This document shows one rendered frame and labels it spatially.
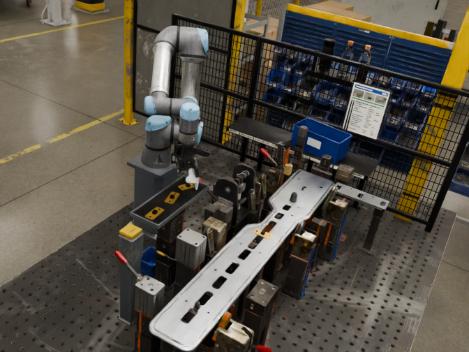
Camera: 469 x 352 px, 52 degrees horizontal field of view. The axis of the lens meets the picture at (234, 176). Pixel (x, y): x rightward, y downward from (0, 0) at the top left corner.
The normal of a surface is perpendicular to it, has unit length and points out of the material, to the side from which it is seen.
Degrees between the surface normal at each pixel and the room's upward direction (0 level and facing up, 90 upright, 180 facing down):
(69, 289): 0
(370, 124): 90
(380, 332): 0
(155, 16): 91
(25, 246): 0
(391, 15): 90
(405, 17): 90
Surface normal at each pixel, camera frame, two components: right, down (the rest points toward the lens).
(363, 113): -0.49, 0.39
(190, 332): 0.12, -0.85
